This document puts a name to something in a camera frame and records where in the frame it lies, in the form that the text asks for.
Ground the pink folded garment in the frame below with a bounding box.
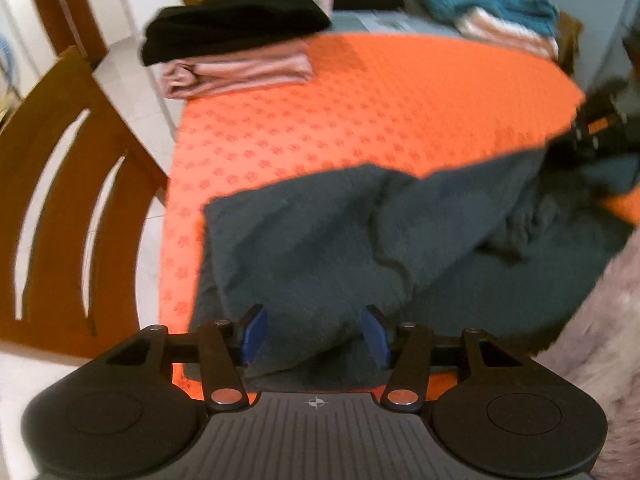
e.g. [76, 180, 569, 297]
[161, 42, 315, 101]

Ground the white quilted folded garment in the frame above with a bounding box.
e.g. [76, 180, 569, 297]
[455, 7, 560, 58]

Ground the black folded garment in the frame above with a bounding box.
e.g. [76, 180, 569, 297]
[141, 0, 333, 67]

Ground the wooden slatted chair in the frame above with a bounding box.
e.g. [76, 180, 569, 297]
[0, 45, 171, 361]

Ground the brown wooden door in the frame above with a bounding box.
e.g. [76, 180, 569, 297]
[22, 0, 108, 63]

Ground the person's fluffy pink garment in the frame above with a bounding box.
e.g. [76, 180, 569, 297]
[542, 240, 640, 480]

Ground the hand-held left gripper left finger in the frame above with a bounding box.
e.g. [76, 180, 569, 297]
[92, 304, 268, 413]

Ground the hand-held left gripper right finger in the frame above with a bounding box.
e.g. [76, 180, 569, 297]
[361, 304, 533, 413]

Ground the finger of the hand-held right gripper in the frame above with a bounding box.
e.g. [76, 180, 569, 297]
[570, 105, 606, 153]

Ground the dark grey garment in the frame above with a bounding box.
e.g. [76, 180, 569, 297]
[182, 152, 640, 393]

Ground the grey printed tablecloth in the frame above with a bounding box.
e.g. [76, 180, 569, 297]
[330, 9, 463, 37]

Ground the orange patterned tablecloth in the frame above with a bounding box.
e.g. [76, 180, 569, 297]
[159, 32, 640, 403]

